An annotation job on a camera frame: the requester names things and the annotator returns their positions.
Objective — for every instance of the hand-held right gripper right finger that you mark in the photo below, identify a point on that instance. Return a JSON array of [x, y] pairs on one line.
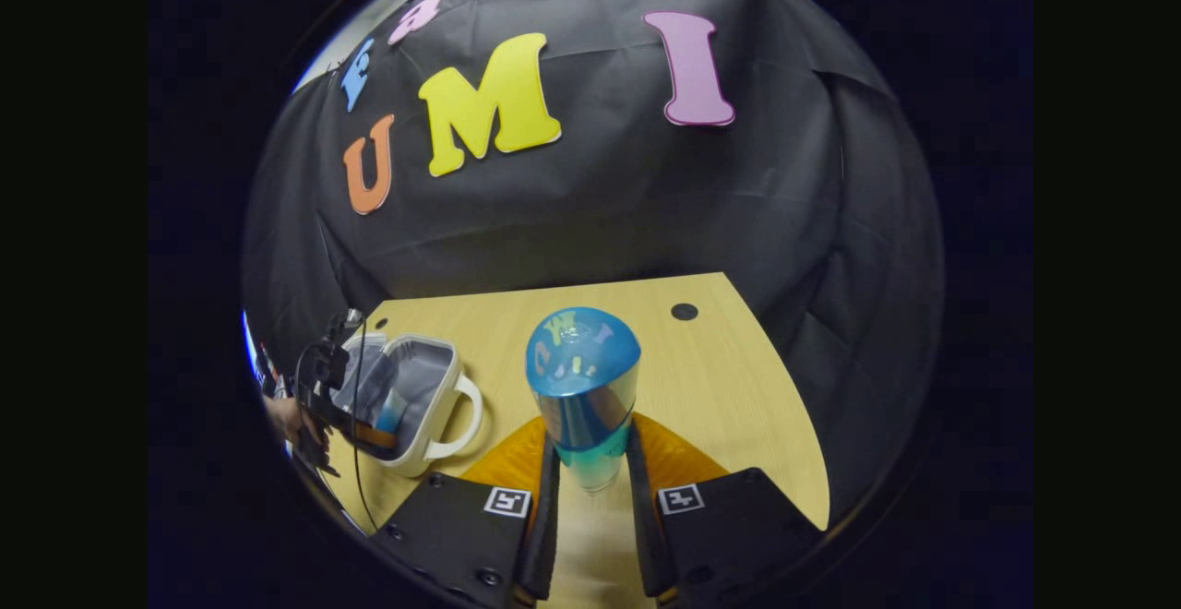
[[650, 535]]

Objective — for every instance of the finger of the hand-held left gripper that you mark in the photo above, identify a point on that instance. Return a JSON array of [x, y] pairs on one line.
[[364, 434]]

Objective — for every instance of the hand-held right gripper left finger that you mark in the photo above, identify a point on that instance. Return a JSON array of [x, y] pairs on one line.
[[540, 535]]

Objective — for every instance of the white suitcase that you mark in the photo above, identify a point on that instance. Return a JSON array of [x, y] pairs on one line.
[[424, 374]]

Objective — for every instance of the teal tube with blue cap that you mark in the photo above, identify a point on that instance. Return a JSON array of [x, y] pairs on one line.
[[581, 360]]

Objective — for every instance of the computer monitor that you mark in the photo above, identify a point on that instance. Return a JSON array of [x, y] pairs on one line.
[[247, 346]]

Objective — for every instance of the black backdrop cloth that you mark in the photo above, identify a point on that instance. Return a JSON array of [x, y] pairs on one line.
[[600, 203]]

